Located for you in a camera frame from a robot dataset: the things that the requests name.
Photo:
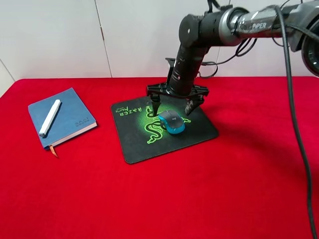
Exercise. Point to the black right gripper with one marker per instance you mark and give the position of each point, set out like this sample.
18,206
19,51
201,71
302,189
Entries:
195,97

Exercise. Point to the grey and blue computer mouse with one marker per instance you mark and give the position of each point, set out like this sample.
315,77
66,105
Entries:
172,122

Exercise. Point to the white pen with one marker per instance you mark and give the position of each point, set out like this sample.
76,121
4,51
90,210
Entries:
49,118

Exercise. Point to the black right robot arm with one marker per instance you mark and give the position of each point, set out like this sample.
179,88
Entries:
297,25

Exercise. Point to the black green mouse pad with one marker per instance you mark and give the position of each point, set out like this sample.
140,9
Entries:
142,136

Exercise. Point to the blue notebook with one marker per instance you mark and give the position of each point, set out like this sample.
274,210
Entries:
72,118

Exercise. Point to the red velvet table cloth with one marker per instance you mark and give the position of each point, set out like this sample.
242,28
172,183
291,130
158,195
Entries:
249,183

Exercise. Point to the orange bookmark ribbon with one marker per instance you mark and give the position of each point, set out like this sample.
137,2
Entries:
53,151

